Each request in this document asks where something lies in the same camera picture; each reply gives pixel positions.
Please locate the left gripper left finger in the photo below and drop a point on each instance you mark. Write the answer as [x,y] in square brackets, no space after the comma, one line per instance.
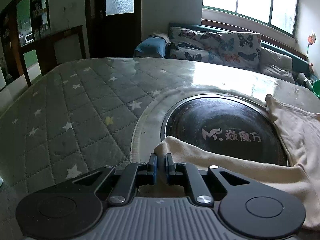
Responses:
[132,177]

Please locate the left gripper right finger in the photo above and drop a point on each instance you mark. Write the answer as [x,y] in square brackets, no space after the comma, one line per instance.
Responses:
[188,176]

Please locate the black round cooktop plate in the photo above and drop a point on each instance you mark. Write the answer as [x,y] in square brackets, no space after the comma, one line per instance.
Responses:
[225,125]

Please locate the grey quilted star table cover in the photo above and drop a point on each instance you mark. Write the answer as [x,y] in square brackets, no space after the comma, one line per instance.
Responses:
[82,115]

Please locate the grey plain pillow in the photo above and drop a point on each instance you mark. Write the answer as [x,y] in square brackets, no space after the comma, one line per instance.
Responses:
[276,65]

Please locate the blue folded blanket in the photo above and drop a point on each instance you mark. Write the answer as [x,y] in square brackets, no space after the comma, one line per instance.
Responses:
[151,47]

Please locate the large butterfly print pillow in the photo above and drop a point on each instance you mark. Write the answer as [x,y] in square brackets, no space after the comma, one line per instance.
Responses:
[240,49]

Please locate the long butterfly print pillow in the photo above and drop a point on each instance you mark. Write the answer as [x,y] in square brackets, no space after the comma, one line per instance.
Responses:
[193,45]

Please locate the grey plush toy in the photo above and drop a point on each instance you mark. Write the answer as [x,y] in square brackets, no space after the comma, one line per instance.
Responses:
[302,80]

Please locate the dark wooden side table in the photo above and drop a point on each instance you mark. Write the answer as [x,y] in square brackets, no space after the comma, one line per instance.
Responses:
[57,48]

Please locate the green plastic bucket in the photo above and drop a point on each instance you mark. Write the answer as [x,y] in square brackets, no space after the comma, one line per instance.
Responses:
[316,88]

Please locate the dark door with frosted glass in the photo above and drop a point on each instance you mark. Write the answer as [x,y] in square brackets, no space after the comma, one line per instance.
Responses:
[113,27]

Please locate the colourful pinwheel toy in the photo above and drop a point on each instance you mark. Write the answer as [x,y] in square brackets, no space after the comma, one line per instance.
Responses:
[311,40]

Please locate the window with green frame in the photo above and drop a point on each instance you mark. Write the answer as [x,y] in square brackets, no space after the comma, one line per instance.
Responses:
[278,14]

